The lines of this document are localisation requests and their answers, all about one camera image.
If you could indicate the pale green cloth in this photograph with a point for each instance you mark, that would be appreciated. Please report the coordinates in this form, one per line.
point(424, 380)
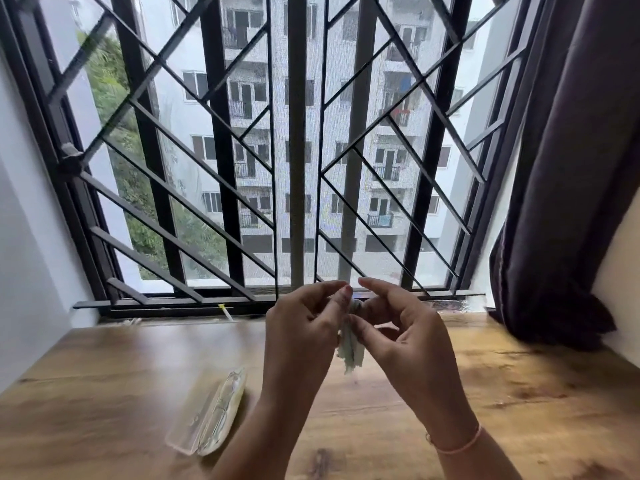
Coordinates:
point(351, 352)

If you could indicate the person's left hand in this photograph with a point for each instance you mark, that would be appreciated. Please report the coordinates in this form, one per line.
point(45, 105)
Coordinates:
point(295, 344)

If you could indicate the person's right forearm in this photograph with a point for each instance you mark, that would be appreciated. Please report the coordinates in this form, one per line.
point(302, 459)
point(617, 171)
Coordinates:
point(475, 459)

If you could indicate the clear plastic case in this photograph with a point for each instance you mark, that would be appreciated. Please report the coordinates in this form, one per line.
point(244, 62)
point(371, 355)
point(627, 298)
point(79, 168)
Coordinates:
point(212, 414)

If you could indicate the black window latch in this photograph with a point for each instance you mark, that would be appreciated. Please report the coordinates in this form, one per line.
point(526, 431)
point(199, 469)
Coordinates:
point(70, 162)

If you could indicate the person's left forearm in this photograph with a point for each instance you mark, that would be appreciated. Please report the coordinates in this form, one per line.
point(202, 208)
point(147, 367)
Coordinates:
point(270, 439)

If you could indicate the person's right hand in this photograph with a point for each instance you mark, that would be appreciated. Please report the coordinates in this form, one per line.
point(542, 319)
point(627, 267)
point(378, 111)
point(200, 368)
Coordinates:
point(420, 359)

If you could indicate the white apartment building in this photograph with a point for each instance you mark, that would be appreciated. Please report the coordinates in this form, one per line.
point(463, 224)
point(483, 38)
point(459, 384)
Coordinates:
point(320, 144)

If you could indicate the small yellow tipped stick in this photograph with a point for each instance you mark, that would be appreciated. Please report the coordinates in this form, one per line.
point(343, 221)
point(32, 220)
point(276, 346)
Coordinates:
point(226, 312)

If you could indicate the black window frame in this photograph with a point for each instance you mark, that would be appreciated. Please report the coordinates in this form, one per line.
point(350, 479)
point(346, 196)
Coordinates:
point(55, 159)

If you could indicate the green tree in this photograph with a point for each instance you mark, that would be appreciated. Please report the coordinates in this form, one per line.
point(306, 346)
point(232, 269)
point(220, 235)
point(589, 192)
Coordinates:
point(117, 119)

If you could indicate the person's right thumb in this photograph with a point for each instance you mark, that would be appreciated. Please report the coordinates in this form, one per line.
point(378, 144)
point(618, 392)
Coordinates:
point(367, 339)

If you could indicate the dark purple curtain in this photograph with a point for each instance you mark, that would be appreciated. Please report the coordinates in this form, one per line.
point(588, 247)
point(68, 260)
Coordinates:
point(560, 194)

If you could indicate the person's left thumb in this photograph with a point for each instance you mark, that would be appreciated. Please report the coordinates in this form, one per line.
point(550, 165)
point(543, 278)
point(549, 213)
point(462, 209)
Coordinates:
point(340, 309)

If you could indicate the black metal window grille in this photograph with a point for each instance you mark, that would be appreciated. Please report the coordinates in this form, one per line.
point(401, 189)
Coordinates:
point(225, 194)

